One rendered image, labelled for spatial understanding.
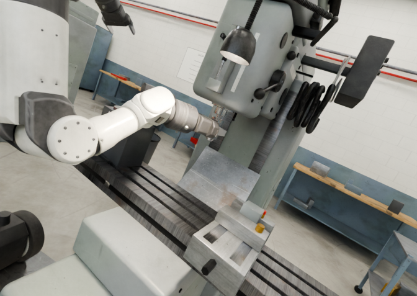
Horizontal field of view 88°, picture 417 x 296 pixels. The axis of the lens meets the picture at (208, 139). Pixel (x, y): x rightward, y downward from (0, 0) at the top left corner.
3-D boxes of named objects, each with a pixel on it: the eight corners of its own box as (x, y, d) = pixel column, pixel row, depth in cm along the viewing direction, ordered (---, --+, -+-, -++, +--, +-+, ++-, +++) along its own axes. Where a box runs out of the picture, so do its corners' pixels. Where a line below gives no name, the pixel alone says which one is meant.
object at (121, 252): (147, 338, 52) (165, 300, 50) (69, 248, 66) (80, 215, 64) (223, 249, 97) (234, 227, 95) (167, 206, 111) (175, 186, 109)
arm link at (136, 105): (180, 102, 58) (146, 120, 47) (162, 118, 63) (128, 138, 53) (165, 82, 57) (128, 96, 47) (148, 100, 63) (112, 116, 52)
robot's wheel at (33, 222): (-9, 246, 90) (2, 205, 86) (4, 239, 94) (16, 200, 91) (25, 272, 86) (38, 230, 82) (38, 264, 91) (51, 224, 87)
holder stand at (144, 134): (116, 167, 85) (133, 121, 82) (90, 143, 96) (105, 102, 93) (141, 166, 95) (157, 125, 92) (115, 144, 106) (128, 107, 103)
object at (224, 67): (216, 92, 59) (249, 15, 56) (205, 87, 61) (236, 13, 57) (222, 95, 63) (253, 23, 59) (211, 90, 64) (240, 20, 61)
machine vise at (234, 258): (231, 301, 48) (253, 262, 46) (182, 257, 54) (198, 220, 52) (266, 241, 79) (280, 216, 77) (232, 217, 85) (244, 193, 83)
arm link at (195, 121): (224, 119, 66) (195, 107, 58) (211, 147, 68) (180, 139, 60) (202, 108, 75) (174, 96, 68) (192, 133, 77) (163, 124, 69)
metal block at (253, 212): (252, 231, 64) (260, 215, 63) (235, 219, 67) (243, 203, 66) (256, 226, 69) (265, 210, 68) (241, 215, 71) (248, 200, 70)
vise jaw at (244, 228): (259, 253, 57) (265, 241, 57) (213, 219, 64) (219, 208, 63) (264, 244, 63) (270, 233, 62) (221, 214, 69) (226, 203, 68)
